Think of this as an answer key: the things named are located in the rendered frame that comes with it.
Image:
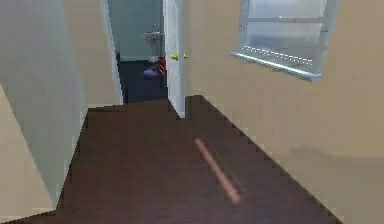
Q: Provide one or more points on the white room door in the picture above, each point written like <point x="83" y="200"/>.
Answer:
<point x="174" y="33"/>

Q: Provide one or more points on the purple cloth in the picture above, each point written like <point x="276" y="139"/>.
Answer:
<point x="151" y="73"/>

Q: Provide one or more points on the grey pedestal sink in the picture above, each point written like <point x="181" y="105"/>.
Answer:
<point x="153" y="38"/>

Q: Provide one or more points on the white framed window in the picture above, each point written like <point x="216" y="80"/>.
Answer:
<point x="283" y="33"/>

